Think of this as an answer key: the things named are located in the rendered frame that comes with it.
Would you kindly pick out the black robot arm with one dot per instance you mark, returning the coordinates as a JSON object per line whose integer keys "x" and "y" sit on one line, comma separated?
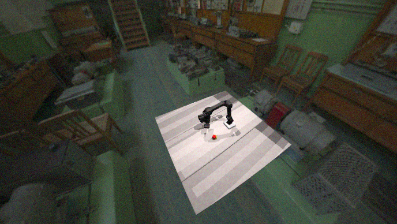
{"x": 208, "y": 111}

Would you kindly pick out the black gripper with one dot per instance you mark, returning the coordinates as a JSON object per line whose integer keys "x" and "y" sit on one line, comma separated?
{"x": 207, "y": 125}

